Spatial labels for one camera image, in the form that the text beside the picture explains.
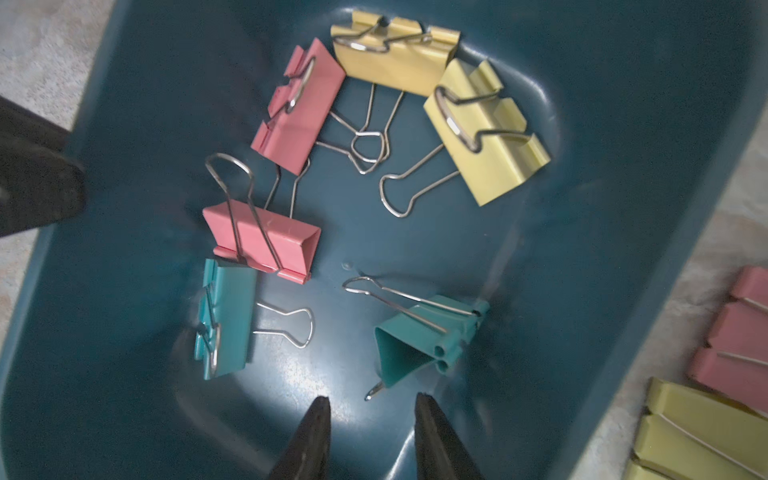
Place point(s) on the pink binder clip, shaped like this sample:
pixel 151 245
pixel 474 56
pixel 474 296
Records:
pixel 298 110
pixel 257 237
pixel 733 360

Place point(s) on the yellow binder clip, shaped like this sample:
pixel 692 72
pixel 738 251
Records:
pixel 690 434
pixel 396 53
pixel 485 134

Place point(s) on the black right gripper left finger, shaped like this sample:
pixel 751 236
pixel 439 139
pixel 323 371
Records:
pixel 307 454

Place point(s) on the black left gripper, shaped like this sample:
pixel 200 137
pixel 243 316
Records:
pixel 40 184

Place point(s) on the teal binder clip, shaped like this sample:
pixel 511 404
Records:
pixel 225 314
pixel 425 331

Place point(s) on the teal plastic storage box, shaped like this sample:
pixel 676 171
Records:
pixel 643 106

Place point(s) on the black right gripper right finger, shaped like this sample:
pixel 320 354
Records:
pixel 440 454

